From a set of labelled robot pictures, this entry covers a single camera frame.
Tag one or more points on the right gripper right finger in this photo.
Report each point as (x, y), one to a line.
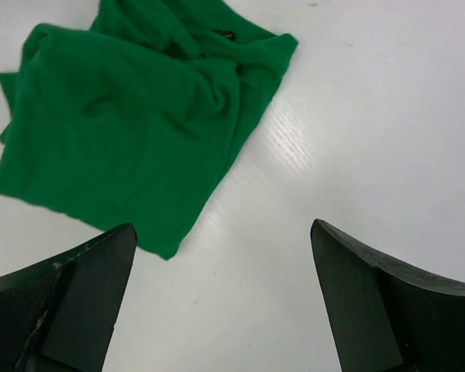
(386, 314)

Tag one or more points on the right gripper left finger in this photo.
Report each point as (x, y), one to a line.
(59, 314)

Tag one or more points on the green t shirt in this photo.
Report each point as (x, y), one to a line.
(138, 118)

